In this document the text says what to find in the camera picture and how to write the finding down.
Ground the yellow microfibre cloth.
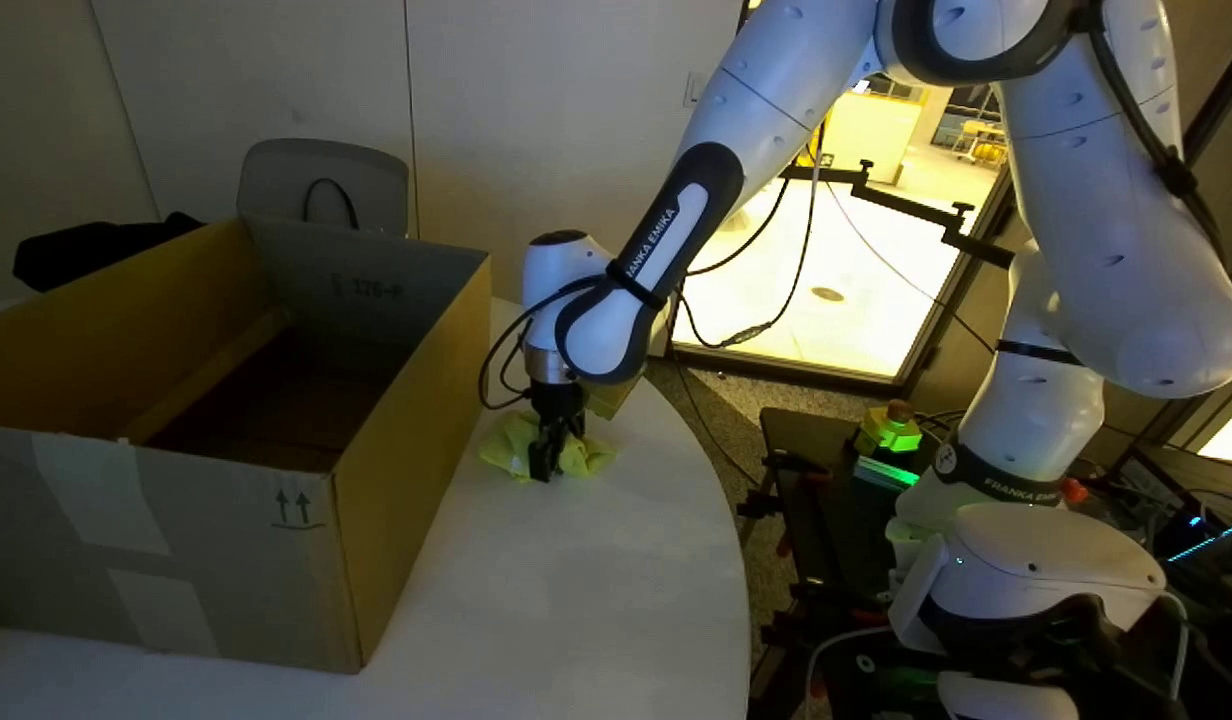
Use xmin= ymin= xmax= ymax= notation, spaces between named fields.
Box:
xmin=476 ymin=408 xmax=620 ymax=489

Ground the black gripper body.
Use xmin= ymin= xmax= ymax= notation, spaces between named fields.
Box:
xmin=529 ymin=375 xmax=593 ymax=436

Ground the green glowing device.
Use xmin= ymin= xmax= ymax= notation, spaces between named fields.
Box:
xmin=861 ymin=408 xmax=929 ymax=463

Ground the brown cardboard box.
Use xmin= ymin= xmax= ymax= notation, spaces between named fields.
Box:
xmin=0 ymin=213 xmax=496 ymax=677

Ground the grey chair backrest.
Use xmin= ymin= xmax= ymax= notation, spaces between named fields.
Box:
xmin=232 ymin=136 xmax=417 ymax=244

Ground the black bundled fabric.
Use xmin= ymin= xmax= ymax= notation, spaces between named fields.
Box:
xmin=9 ymin=209 xmax=203 ymax=291

